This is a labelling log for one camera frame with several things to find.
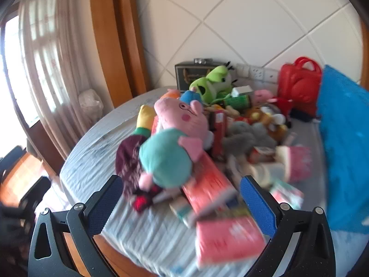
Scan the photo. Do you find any pig plush red dress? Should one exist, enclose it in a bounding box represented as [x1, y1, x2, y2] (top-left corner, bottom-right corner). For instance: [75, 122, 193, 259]
[253, 89, 293, 114]

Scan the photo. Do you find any grey furry plush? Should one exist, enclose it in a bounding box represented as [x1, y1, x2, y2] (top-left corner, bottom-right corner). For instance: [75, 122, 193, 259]
[226, 121, 278, 158]

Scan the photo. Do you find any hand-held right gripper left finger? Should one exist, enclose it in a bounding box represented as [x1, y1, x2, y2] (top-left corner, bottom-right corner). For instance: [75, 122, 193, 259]
[28, 175, 124, 277]

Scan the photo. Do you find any long orange-red box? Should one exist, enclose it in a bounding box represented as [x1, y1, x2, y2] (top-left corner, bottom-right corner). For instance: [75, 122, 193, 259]
[181, 150, 240, 218]

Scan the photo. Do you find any red box with dark side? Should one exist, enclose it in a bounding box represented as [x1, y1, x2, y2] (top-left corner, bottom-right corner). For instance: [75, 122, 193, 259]
[209, 111, 229, 157]

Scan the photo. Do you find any blue bag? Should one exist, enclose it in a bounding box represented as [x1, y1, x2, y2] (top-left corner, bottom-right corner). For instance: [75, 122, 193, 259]
[316, 65, 369, 235]

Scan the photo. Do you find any pig plush orange outfit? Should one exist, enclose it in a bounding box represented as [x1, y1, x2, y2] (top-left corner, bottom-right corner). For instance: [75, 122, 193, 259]
[160, 89, 182, 100]

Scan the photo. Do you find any white plastic bag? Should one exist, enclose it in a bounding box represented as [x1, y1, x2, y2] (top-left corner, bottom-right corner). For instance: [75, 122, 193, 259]
[79, 89, 104, 120]

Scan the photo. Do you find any red plastic case with handles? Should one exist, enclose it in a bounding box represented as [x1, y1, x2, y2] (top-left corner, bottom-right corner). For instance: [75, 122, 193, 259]
[277, 57, 322, 119]

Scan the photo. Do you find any yellow and green plush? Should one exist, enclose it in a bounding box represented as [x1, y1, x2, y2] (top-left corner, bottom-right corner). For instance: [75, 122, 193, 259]
[136, 105, 157, 137]

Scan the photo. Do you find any sheer curtain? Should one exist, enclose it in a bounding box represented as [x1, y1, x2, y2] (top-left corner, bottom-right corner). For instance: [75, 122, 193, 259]
[18, 0, 105, 162]

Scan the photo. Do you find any small white carton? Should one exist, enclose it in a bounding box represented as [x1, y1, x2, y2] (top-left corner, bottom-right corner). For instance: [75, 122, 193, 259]
[170, 198, 198, 227]

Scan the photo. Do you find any pink and white cup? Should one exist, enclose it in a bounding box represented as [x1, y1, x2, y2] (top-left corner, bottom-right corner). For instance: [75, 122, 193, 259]
[274, 145, 313, 183]

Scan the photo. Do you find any brown bottle with green label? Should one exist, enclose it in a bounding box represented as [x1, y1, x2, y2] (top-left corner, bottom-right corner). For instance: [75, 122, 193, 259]
[224, 95, 252, 109]

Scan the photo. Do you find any pink flat box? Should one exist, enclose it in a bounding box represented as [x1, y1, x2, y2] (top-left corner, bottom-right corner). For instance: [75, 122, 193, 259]
[195, 215, 266, 268]

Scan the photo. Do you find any wooden door frame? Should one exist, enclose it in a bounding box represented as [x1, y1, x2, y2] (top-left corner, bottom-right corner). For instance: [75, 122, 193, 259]
[89, 0, 150, 108]

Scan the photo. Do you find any dark maroon plush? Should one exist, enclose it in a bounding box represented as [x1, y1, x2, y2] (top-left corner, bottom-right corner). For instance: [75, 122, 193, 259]
[116, 134, 163, 214]

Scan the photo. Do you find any small pig plush blue outfit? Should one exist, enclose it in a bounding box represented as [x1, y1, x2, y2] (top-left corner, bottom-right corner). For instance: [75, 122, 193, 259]
[180, 90, 201, 105]

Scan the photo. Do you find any large pig plush teal outfit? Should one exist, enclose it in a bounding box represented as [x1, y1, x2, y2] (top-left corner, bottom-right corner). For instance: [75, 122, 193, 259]
[138, 96, 214, 189]

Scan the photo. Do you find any white carton box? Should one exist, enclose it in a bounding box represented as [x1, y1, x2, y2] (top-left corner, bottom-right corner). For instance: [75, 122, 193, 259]
[231, 86, 255, 97]

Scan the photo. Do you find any brown bear plush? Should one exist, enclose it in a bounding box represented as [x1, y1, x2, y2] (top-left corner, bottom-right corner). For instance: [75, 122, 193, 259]
[247, 106, 292, 139]

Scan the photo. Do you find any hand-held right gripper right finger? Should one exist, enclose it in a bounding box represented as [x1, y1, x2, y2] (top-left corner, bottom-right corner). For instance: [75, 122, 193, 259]
[240, 175, 336, 277]

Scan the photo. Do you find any green frog plush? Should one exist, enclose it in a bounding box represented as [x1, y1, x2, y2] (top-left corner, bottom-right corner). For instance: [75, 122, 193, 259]
[189, 65, 240, 103]

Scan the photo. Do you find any window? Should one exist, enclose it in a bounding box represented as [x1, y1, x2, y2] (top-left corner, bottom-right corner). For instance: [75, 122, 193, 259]
[0, 14, 31, 129]

